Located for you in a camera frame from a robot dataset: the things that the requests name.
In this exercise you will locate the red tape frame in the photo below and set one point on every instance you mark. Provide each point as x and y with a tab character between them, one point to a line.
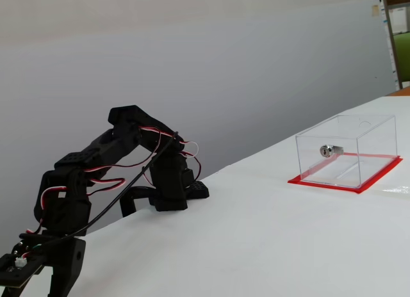
379	177

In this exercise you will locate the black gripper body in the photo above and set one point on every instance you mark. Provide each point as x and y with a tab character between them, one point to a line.
74	255

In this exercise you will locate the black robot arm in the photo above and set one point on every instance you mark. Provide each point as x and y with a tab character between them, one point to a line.
105	149

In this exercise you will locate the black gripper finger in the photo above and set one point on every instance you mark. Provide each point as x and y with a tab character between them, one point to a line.
50	285
65	281

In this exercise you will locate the black table clamp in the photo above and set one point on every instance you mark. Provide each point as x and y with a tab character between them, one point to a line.
129	199

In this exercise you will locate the silver cam lock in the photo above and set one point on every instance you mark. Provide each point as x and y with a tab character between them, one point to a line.
330	150

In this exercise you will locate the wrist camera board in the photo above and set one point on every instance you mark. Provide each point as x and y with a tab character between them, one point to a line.
19	265

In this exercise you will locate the brown paper label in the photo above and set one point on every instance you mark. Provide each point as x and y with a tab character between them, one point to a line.
374	10

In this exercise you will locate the metal shelf frame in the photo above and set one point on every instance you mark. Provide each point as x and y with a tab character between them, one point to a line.
391	47

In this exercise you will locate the transparent acrylic box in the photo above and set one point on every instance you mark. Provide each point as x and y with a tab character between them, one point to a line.
374	140

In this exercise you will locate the clear tape strip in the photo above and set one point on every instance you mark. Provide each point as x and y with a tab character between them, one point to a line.
397	189

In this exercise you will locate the white box on shelf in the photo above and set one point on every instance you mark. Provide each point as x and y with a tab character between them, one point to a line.
398	20

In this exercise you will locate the green object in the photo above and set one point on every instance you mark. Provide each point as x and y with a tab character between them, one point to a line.
403	57

